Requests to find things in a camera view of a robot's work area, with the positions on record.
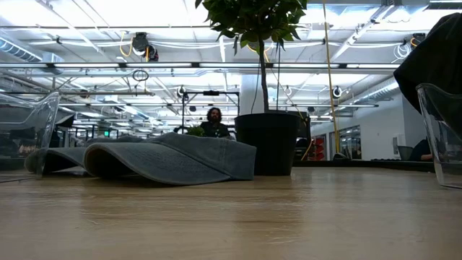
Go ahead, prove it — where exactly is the light blue-grey cap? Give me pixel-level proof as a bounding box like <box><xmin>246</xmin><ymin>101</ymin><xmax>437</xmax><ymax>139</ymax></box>
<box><xmin>82</xmin><ymin>132</ymin><xmax>257</xmax><ymax>186</ymax></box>
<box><xmin>24</xmin><ymin>135</ymin><xmax>145</xmax><ymax>174</ymax></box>

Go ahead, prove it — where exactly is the dark charcoal cap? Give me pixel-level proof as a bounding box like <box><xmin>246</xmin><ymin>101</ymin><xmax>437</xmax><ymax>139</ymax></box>
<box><xmin>393</xmin><ymin>12</ymin><xmax>462</xmax><ymax>145</ymax></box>

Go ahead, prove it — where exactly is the person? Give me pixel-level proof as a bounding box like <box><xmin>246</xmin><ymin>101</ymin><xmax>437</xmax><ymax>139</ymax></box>
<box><xmin>409</xmin><ymin>139</ymin><xmax>434</xmax><ymax>163</ymax></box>
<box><xmin>199</xmin><ymin>106</ymin><xmax>232</xmax><ymax>139</ymax></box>

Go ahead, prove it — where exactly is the small tree in black pot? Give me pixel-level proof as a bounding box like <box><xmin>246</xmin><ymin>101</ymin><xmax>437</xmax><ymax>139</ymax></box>
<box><xmin>195</xmin><ymin>0</ymin><xmax>310</xmax><ymax>177</ymax></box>

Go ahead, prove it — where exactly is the black rig stand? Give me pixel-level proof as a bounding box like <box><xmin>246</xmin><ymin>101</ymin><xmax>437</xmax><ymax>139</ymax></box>
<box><xmin>181</xmin><ymin>90</ymin><xmax>241</xmax><ymax>135</ymax></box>

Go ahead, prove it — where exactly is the long ceiling light strip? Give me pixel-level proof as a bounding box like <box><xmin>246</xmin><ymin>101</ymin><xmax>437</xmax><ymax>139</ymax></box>
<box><xmin>118</xmin><ymin>61</ymin><xmax>400</xmax><ymax>70</ymax></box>

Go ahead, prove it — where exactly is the red cabinet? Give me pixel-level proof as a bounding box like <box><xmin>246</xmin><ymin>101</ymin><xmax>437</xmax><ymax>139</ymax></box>
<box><xmin>309</xmin><ymin>136</ymin><xmax>326</xmax><ymax>162</ymax></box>

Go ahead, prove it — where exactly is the grey waste bin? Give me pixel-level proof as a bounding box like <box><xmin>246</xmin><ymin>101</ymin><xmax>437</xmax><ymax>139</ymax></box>
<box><xmin>396</xmin><ymin>145</ymin><xmax>414</xmax><ymax>162</ymax></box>

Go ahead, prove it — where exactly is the clear plastic bin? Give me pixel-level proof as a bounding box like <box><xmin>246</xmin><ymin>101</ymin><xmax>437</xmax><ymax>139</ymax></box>
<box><xmin>0</xmin><ymin>90</ymin><xmax>61</xmax><ymax>181</ymax></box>
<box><xmin>416</xmin><ymin>82</ymin><xmax>462</xmax><ymax>190</ymax></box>

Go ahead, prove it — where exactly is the yellow cable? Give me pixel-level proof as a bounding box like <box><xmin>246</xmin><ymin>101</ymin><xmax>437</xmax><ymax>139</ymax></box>
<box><xmin>321</xmin><ymin>0</ymin><xmax>342</xmax><ymax>155</ymax></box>

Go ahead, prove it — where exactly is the black metal table frame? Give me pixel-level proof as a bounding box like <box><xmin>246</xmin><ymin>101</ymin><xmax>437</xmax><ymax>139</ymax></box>
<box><xmin>292</xmin><ymin>160</ymin><xmax>436</xmax><ymax>173</ymax></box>

